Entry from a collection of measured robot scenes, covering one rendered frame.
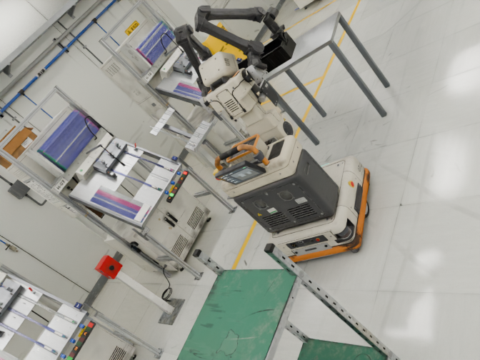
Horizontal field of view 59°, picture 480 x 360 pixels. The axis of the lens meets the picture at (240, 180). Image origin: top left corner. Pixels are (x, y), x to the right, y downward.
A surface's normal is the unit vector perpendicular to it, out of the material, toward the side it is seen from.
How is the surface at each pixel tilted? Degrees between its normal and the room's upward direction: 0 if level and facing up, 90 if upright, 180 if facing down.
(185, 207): 90
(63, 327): 47
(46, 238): 90
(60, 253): 90
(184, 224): 90
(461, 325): 0
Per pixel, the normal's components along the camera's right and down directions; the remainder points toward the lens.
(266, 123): -0.37, 0.62
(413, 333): -0.65, -0.63
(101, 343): 0.64, -0.17
